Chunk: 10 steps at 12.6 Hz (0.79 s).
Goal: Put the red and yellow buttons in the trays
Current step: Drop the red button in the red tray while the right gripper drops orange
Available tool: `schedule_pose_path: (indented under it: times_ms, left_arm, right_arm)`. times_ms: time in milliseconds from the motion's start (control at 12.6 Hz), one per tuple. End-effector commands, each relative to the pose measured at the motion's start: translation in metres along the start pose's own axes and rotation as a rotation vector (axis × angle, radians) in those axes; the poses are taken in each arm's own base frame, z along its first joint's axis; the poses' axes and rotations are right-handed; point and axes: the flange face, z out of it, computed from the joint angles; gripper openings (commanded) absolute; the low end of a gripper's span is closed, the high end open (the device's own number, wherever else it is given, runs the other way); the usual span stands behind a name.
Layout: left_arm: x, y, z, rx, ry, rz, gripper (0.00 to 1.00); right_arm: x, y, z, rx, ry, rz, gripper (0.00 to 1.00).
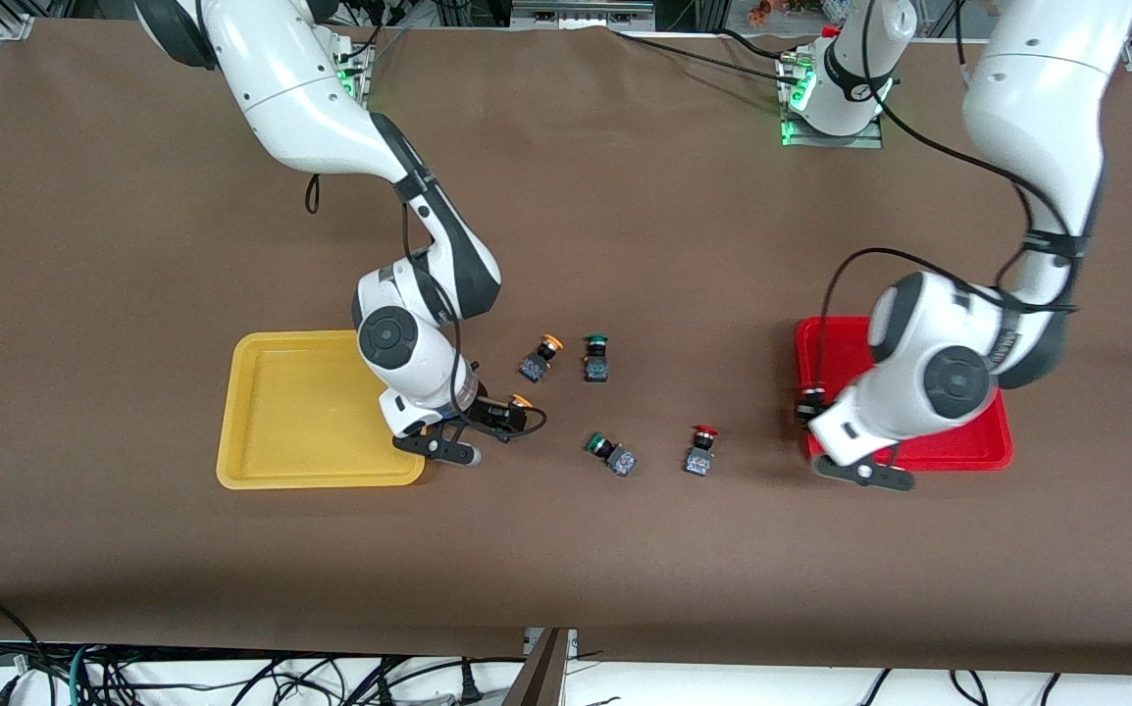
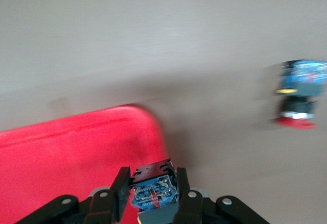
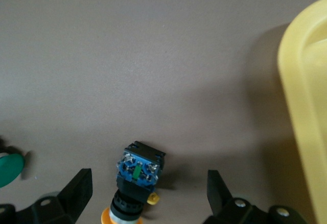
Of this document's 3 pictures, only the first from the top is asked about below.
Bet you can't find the brown table cover mat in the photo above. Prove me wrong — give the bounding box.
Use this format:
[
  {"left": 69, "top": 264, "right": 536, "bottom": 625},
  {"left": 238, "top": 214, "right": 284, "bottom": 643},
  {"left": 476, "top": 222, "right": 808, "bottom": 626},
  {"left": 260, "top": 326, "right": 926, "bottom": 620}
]
[{"left": 0, "top": 20, "right": 1132, "bottom": 678}]

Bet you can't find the red plastic tray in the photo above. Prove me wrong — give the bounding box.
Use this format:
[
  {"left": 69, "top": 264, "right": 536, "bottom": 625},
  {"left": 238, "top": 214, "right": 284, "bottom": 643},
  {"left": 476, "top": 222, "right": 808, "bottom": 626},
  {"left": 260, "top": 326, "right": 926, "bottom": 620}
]
[{"left": 795, "top": 316, "right": 1015, "bottom": 473}]

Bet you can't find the yellow plastic tray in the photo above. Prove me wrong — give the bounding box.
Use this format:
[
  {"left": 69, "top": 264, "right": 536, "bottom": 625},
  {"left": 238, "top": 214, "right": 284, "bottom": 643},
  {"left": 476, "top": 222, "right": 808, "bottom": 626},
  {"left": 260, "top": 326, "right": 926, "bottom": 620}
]
[{"left": 216, "top": 330, "right": 430, "bottom": 489}]

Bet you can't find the grey table support beam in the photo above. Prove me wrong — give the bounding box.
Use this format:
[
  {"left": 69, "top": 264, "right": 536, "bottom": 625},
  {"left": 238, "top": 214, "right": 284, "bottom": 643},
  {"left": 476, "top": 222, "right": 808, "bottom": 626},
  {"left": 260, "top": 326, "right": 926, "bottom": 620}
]
[{"left": 502, "top": 628, "right": 572, "bottom": 706}]

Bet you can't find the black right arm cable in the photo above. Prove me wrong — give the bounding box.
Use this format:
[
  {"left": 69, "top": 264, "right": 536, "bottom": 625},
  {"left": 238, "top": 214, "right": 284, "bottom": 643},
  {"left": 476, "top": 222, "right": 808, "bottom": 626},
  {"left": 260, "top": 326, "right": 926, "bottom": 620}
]
[{"left": 304, "top": 172, "right": 549, "bottom": 442}]

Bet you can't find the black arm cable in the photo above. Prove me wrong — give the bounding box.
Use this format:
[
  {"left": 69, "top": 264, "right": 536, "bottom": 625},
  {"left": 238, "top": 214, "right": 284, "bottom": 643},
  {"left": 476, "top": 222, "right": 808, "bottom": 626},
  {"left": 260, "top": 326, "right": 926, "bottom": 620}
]
[
  {"left": 304, "top": 172, "right": 549, "bottom": 442},
  {"left": 818, "top": 0, "right": 1087, "bottom": 393}
]

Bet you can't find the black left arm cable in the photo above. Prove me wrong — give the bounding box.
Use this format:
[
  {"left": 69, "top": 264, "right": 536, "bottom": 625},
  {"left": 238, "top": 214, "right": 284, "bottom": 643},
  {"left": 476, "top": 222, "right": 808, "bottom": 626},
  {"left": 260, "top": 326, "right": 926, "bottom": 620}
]
[{"left": 818, "top": 0, "right": 1087, "bottom": 393}]

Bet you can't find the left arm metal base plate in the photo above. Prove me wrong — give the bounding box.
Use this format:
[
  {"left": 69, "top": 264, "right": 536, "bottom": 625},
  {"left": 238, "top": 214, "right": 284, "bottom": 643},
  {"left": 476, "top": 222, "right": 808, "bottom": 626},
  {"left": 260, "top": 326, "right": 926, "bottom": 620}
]
[{"left": 780, "top": 54, "right": 886, "bottom": 150}]

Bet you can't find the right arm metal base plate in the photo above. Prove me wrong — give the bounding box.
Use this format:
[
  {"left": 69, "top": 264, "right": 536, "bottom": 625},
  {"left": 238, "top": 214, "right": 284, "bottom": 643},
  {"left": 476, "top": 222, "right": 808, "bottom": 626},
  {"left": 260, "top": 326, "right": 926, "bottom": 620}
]
[{"left": 331, "top": 29, "right": 373, "bottom": 104}]

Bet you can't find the black cable on table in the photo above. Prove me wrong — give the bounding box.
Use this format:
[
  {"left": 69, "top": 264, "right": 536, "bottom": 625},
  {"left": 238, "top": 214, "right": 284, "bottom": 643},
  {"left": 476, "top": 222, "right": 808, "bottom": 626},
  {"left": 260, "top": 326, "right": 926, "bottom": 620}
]
[{"left": 610, "top": 27, "right": 802, "bottom": 84}]

